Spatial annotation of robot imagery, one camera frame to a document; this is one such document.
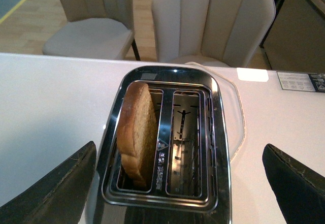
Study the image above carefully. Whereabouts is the white toaster power cable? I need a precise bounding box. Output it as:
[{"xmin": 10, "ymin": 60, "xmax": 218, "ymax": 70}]
[{"xmin": 184, "ymin": 61, "xmax": 246, "ymax": 158}]

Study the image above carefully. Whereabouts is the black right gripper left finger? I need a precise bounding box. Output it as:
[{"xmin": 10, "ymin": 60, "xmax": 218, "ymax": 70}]
[{"xmin": 1, "ymin": 141, "xmax": 96, "ymax": 223}]

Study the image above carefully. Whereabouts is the grey printed label sticker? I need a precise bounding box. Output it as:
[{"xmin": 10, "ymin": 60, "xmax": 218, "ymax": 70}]
[{"xmin": 277, "ymin": 71, "xmax": 325, "ymax": 93}]

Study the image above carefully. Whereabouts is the white chrome two-slot toaster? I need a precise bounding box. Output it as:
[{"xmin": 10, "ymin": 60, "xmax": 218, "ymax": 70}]
[{"xmin": 87, "ymin": 66, "xmax": 232, "ymax": 223}]

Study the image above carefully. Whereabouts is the beige upholstered chair left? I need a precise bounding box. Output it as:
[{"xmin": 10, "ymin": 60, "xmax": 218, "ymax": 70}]
[{"xmin": 42, "ymin": 0, "xmax": 140, "ymax": 60}]

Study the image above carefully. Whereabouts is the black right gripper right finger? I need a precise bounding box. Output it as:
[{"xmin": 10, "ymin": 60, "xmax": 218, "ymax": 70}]
[{"xmin": 262, "ymin": 144, "xmax": 324, "ymax": 223}]

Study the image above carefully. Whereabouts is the slice of brown bread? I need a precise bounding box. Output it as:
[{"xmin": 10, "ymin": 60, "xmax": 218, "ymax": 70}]
[{"xmin": 116, "ymin": 82, "xmax": 158, "ymax": 189}]

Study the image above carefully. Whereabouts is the beige upholstered chair right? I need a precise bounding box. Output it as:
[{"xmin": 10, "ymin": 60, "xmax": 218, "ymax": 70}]
[{"xmin": 151, "ymin": 0, "xmax": 275, "ymax": 68}]

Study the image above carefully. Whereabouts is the beige upholstered chair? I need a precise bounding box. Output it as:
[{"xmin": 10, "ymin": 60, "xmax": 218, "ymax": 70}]
[
  {"xmin": 42, "ymin": 0, "xmax": 140, "ymax": 60},
  {"xmin": 151, "ymin": 0, "xmax": 275, "ymax": 68}
]

